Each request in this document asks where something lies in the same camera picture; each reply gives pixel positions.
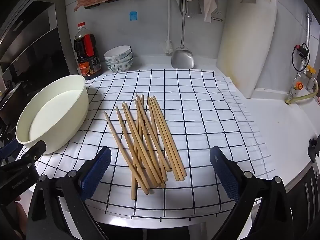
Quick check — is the black plastic bracket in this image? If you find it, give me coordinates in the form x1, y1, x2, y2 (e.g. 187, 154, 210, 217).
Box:
309, 135, 320, 164

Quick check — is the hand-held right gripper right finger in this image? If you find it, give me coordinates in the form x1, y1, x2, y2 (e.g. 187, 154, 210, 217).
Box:
209, 146, 294, 240

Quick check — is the yellow gas hose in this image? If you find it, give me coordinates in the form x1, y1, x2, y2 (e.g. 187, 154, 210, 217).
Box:
285, 79, 319, 105

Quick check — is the white black-checked cloth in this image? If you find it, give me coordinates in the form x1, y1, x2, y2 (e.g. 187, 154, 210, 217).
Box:
34, 69, 275, 217

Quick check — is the dark soy sauce bottle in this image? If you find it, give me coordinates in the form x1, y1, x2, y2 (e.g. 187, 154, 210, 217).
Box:
74, 22, 102, 80

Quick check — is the beige hanging towel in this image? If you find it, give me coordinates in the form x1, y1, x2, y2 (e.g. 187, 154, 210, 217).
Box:
187, 0, 217, 22

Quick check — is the red gas valve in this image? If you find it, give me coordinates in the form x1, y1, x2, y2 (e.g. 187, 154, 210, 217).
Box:
295, 44, 316, 80

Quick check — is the dark cooking pot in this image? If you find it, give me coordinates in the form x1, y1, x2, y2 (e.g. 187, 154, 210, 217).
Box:
0, 80, 23, 120

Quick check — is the metal spatula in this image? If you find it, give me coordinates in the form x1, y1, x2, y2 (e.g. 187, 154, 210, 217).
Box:
171, 0, 195, 69

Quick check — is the white dish brush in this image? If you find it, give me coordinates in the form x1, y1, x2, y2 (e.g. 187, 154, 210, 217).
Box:
164, 0, 173, 54

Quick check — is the black range hood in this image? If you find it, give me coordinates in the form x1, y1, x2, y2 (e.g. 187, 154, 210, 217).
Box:
0, 0, 70, 85

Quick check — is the metal gas pipe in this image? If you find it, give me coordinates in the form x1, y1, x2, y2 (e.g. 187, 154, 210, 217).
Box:
287, 12, 314, 103

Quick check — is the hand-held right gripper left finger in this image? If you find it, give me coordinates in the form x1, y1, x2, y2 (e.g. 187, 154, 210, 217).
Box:
26, 146, 112, 240

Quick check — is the white blue floral bowl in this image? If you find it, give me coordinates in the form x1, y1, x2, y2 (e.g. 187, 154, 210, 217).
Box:
106, 60, 133, 73
105, 55, 133, 67
104, 45, 132, 62

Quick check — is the pile of wooden chopsticks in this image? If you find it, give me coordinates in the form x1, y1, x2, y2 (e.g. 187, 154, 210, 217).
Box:
104, 93, 187, 200

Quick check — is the black cable loop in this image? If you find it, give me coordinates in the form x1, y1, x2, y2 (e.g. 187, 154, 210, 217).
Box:
292, 44, 309, 72

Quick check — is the white plastic basin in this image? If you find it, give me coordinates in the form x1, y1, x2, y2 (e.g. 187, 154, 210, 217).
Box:
15, 74, 90, 155

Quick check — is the white cutting board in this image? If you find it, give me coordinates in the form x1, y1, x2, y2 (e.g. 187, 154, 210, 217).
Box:
217, 0, 278, 99

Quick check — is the person's left hand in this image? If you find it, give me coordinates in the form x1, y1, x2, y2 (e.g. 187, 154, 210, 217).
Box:
14, 196, 28, 233

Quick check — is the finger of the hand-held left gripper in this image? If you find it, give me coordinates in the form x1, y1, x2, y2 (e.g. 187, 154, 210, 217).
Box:
15, 140, 48, 167
0, 139, 24, 159

